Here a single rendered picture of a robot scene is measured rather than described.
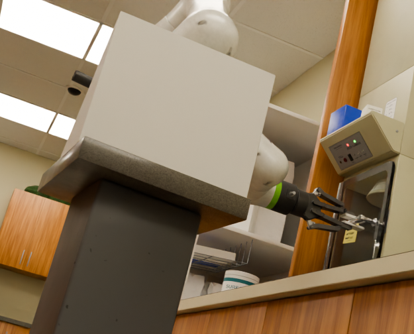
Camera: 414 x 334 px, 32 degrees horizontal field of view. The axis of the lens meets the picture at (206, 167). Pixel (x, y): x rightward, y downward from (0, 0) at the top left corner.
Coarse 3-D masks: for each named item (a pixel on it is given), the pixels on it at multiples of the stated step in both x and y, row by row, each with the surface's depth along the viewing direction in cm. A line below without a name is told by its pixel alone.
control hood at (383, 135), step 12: (360, 120) 217; (372, 120) 213; (384, 120) 213; (396, 120) 214; (336, 132) 231; (348, 132) 225; (360, 132) 220; (372, 132) 215; (384, 132) 212; (396, 132) 213; (324, 144) 239; (372, 144) 218; (384, 144) 213; (396, 144) 212; (372, 156) 220; (384, 156) 217; (336, 168) 239; (348, 168) 233; (360, 168) 230
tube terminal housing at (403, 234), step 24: (408, 72) 224; (384, 96) 233; (408, 96) 218; (408, 120) 216; (408, 144) 213; (408, 168) 211; (408, 192) 209; (408, 216) 208; (384, 240) 204; (408, 240) 206
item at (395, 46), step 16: (384, 0) 258; (400, 0) 246; (384, 16) 254; (400, 16) 242; (384, 32) 249; (400, 32) 238; (384, 48) 245; (400, 48) 234; (368, 64) 253; (384, 64) 241; (400, 64) 230; (368, 80) 248; (384, 80) 237
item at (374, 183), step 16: (368, 176) 222; (384, 176) 213; (352, 192) 229; (368, 192) 219; (384, 192) 210; (352, 208) 225; (368, 208) 216; (384, 208) 207; (368, 224) 212; (384, 224) 205; (336, 240) 228; (368, 240) 209; (336, 256) 224; (352, 256) 215; (368, 256) 206
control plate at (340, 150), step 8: (352, 136) 224; (360, 136) 221; (336, 144) 233; (344, 144) 229; (352, 144) 226; (360, 144) 222; (336, 152) 235; (344, 152) 231; (352, 152) 228; (360, 152) 224; (368, 152) 221; (336, 160) 237; (360, 160) 226; (344, 168) 235
